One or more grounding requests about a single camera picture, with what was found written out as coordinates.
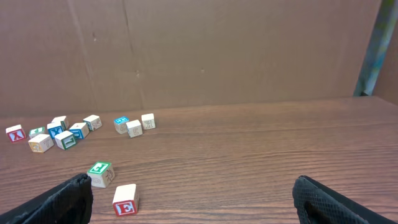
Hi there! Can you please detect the blue X wooden block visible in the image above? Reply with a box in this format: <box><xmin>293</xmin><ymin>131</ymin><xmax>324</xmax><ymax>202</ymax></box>
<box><xmin>47</xmin><ymin>121</ymin><xmax>65</xmax><ymax>139</ymax></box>

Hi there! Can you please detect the green letter wooden block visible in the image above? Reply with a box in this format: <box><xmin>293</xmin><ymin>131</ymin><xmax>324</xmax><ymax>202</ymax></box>
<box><xmin>87</xmin><ymin>161</ymin><xmax>116</xmax><ymax>188</ymax></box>

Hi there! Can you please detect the blue top wooden block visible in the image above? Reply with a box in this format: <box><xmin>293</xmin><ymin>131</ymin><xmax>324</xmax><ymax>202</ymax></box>
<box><xmin>114</xmin><ymin>116</ymin><xmax>129</xmax><ymax>134</ymax></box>

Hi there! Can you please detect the letter K wooden block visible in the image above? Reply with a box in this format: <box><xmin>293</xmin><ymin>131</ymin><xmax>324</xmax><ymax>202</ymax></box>
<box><xmin>141</xmin><ymin>113</ymin><xmax>155</xmax><ymax>130</ymax></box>

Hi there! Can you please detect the red E wooden block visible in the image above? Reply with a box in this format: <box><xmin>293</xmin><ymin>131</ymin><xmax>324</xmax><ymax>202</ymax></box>
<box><xmin>113</xmin><ymin>184</ymin><xmax>139</xmax><ymax>217</ymax></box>

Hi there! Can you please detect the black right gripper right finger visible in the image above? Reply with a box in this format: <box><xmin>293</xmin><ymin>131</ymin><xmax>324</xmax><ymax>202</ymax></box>
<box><xmin>292</xmin><ymin>175</ymin><xmax>397</xmax><ymax>224</ymax></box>

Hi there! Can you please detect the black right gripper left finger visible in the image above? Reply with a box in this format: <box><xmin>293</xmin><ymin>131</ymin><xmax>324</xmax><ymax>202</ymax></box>
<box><xmin>1</xmin><ymin>174</ymin><xmax>93</xmax><ymax>224</ymax></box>

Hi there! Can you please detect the blue framed wooden block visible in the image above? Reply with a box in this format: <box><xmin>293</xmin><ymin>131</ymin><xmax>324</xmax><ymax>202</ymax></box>
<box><xmin>69</xmin><ymin>122</ymin><xmax>90</xmax><ymax>139</ymax></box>

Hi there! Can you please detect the yellow 7 wooden block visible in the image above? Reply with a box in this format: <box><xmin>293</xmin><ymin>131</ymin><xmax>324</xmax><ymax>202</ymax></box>
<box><xmin>28</xmin><ymin>134</ymin><xmax>54</xmax><ymax>153</ymax></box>

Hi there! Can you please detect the red X wooden block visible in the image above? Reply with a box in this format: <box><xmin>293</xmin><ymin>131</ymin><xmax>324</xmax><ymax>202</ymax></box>
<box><xmin>6</xmin><ymin>124</ymin><xmax>26</xmax><ymax>142</ymax></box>

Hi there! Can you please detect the plain top wooden block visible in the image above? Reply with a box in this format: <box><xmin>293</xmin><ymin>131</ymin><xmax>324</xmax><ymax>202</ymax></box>
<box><xmin>52</xmin><ymin>116</ymin><xmax>70</xmax><ymax>130</ymax></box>

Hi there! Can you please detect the number 3 wooden block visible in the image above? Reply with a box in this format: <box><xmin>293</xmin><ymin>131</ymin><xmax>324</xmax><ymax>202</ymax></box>
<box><xmin>126</xmin><ymin>119</ymin><xmax>143</xmax><ymax>138</ymax></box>

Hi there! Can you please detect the green L wooden block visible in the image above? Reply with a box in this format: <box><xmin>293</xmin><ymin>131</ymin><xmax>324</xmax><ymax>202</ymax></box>
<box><xmin>55</xmin><ymin>131</ymin><xmax>77</xmax><ymax>151</ymax></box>

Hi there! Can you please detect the green 4 wooden block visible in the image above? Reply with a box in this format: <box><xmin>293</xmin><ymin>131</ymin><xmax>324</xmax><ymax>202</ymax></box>
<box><xmin>29</xmin><ymin>126</ymin><xmax>45</xmax><ymax>139</ymax></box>

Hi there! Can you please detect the colourful pole in corner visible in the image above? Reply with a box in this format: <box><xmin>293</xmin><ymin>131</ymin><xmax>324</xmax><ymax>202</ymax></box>
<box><xmin>353</xmin><ymin>0</ymin><xmax>397</xmax><ymax>96</ymax></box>

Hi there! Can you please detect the teal edged wooden block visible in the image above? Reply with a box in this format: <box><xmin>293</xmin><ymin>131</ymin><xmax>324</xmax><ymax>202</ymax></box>
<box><xmin>83</xmin><ymin>114</ymin><xmax>102</xmax><ymax>131</ymax></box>

